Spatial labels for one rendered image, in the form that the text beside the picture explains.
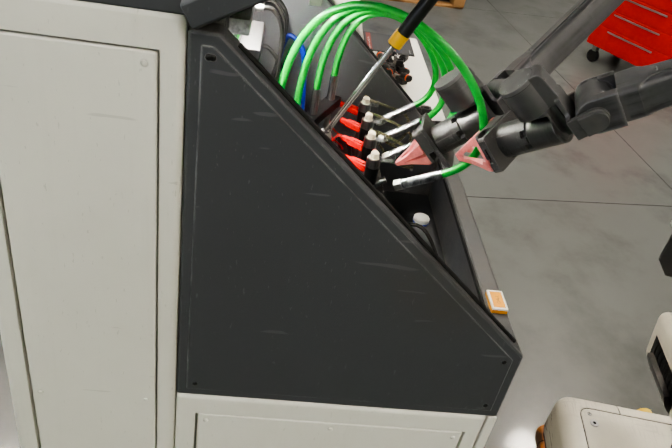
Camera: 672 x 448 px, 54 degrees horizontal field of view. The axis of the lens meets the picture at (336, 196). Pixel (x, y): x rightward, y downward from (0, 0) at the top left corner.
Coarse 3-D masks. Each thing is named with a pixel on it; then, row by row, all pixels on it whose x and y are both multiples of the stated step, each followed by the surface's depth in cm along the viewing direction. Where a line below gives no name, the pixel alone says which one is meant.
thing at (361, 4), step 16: (320, 16) 111; (400, 16) 106; (304, 32) 113; (432, 32) 105; (448, 48) 106; (288, 64) 117; (464, 64) 106; (480, 96) 108; (480, 112) 109; (480, 128) 110
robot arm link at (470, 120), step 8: (472, 104) 119; (464, 112) 121; (472, 112) 120; (488, 112) 120; (464, 120) 120; (472, 120) 120; (488, 120) 120; (464, 128) 121; (472, 128) 120; (472, 136) 121
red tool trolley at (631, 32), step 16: (640, 0) 483; (656, 0) 473; (624, 16) 496; (640, 16) 485; (656, 16) 475; (592, 32) 520; (608, 32) 508; (624, 32) 498; (640, 32) 488; (656, 32) 478; (592, 48) 527; (608, 48) 512; (624, 48) 500; (640, 48) 489; (656, 48) 480; (640, 64) 493
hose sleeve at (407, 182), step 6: (420, 174) 119; (426, 174) 118; (432, 174) 117; (438, 174) 117; (402, 180) 121; (408, 180) 120; (414, 180) 119; (420, 180) 119; (426, 180) 118; (432, 180) 118; (438, 180) 118; (402, 186) 121; (408, 186) 120
